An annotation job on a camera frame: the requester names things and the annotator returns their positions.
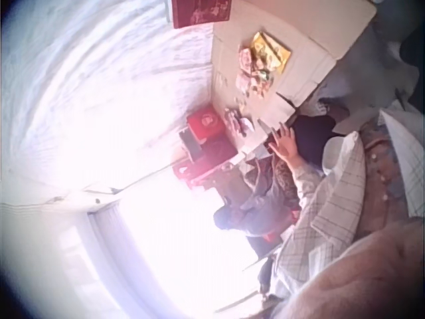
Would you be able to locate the dark red flat box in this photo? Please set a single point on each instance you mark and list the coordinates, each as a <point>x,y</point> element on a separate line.
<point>201,11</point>

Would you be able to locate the pile of colourful puzzle pieces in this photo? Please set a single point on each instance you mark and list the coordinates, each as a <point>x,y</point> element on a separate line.
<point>250,78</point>

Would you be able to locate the black cloth bag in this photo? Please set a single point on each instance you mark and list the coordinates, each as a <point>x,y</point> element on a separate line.
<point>312,139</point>

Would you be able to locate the person's left hand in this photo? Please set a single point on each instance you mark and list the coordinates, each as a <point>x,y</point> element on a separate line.
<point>287,148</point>

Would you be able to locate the red square box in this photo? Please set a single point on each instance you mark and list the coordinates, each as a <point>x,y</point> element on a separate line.
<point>203,121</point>

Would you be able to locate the dark open box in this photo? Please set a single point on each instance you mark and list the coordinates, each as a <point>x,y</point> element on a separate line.
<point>212,148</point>

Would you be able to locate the beige cardboard sheet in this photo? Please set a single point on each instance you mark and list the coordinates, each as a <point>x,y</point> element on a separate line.
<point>312,36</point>

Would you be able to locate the person's left fingers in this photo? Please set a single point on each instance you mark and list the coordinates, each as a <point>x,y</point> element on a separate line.
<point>283,131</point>

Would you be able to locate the yellow picture box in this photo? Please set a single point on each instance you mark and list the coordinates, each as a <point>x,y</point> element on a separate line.
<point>270,53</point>

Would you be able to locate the red flat carton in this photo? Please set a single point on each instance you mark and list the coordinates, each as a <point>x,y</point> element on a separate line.
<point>192,172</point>

